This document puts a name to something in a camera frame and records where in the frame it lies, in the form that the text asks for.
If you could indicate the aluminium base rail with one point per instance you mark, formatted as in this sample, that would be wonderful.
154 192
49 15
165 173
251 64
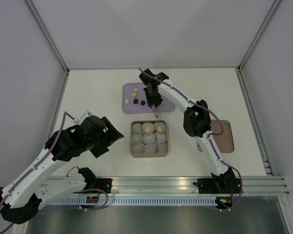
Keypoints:
190 185

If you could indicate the beige box lid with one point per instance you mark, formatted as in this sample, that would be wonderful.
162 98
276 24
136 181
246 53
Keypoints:
225 141

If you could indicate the right aluminium frame post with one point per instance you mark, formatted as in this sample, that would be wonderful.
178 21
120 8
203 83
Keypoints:
259 33

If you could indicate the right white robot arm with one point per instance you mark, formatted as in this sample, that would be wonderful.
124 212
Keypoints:
199 123

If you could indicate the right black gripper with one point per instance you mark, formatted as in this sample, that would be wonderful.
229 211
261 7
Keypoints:
156 102

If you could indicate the white slotted cable duct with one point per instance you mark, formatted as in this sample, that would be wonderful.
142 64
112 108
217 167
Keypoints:
136 201

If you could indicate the beige chocolate box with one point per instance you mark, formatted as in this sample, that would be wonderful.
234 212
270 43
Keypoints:
142 155

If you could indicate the purple plastic tray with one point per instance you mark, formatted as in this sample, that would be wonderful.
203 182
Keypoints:
131 108

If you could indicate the aluminium frame post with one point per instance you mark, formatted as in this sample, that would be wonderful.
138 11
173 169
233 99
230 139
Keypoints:
41 25
259 33

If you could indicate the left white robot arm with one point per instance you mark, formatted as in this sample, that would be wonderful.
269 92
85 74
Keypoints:
23 198

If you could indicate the white metal tongs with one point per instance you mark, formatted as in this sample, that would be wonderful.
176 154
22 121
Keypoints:
155 111

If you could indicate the white paper cup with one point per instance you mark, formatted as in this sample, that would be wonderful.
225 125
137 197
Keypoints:
149 138
149 149
137 148
161 138
137 129
162 148
148 125
162 124
136 139

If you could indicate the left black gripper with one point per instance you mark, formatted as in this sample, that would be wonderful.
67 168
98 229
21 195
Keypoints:
113 134

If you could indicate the left aluminium frame post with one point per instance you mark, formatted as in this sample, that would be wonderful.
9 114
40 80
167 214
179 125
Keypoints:
41 25

